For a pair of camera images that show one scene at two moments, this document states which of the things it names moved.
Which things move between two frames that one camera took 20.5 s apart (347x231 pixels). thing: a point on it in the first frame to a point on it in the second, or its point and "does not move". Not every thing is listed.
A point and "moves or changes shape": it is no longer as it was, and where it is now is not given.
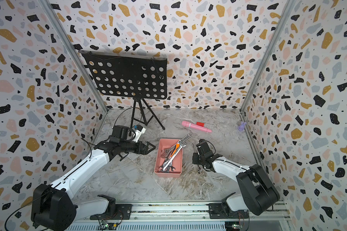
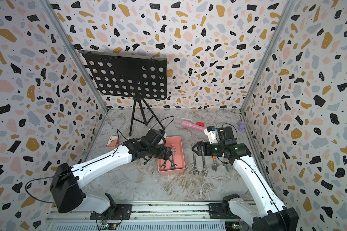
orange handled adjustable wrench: x=179 y=143 moves or changes shape
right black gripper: x=194 y=155 to x=206 y=147
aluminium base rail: x=211 y=216 does not move
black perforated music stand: x=137 y=77 does not move
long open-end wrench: x=170 y=167 to x=195 y=167
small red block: x=200 y=123 does not move
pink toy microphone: x=195 y=126 does not move
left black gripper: x=144 y=152 to x=163 y=155
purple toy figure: x=242 y=126 does not move
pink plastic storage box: x=164 y=144 moves or changes shape
